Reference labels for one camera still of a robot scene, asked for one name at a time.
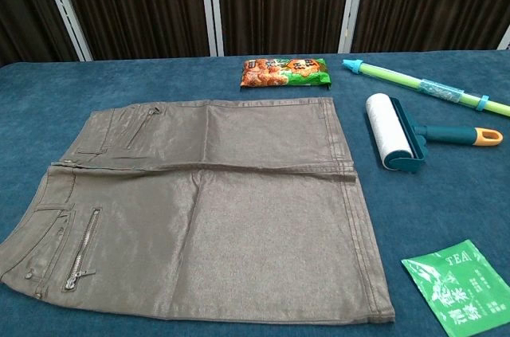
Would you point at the olive grey zippered skirt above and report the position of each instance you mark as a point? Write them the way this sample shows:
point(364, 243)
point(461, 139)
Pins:
point(207, 209)

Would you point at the orange green snack packet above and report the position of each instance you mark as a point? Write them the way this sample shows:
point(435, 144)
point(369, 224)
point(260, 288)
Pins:
point(285, 73)

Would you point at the dark pleated folding screen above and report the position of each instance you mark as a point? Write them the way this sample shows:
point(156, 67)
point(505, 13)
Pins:
point(255, 2)

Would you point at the green blue tube stick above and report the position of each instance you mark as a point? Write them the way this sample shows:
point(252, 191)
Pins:
point(402, 79)

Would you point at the green tea sachet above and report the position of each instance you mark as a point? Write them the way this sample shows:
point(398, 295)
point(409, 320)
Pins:
point(458, 293)

